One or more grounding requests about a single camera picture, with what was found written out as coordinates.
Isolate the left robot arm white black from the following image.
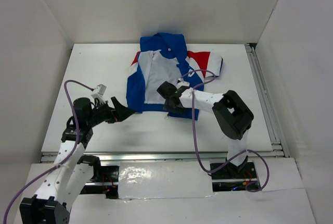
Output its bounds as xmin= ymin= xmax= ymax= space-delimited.
xmin=19 ymin=97 xmax=135 ymax=223

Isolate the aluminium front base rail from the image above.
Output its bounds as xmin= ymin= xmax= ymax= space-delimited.
xmin=40 ymin=151 xmax=261 ymax=163

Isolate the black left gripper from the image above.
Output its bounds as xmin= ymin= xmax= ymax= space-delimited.
xmin=87 ymin=96 xmax=134 ymax=128

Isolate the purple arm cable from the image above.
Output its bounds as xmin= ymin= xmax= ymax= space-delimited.
xmin=179 ymin=69 xmax=270 ymax=192
xmin=0 ymin=79 xmax=95 ymax=224

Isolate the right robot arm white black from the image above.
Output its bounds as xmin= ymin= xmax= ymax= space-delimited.
xmin=157 ymin=81 xmax=254 ymax=178

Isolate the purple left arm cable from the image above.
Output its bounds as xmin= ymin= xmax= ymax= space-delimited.
xmin=0 ymin=79 xmax=95 ymax=224

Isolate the aluminium side rail frame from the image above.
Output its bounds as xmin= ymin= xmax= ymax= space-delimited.
xmin=245 ymin=43 xmax=290 ymax=158

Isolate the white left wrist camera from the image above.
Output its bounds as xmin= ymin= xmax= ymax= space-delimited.
xmin=91 ymin=84 xmax=107 ymax=101

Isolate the blue white red jacket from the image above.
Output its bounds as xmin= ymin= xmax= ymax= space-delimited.
xmin=126 ymin=32 xmax=223 ymax=113

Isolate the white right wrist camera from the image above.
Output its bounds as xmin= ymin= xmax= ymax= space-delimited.
xmin=176 ymin=78 xmax=190 ymax=89

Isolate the white foil covered panel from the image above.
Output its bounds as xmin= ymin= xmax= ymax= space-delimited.
xmin=118 ymin=161 xmax=214 ymax=200

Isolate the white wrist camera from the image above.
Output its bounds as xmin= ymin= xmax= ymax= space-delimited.
xmin=176 ymin=78 xmax=190 ymax=89
xmin=91 ymin=84 xmax=107 ymax=101

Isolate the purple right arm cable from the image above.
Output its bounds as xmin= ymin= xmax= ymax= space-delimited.
xmin=179 ymin=69 xmax=270 ymax=192

